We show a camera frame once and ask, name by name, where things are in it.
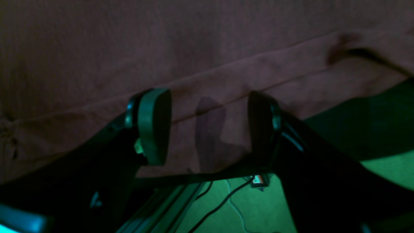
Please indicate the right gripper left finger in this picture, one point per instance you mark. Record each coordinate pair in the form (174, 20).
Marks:
(149, 115)

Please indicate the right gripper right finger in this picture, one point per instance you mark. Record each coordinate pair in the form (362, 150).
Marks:
(275, 143)

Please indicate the red long-sleeve T-shirt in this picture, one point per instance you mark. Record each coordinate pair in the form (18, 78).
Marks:
(68, 67)

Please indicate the black table cloth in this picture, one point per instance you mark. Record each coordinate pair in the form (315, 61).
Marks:
(370, 127)

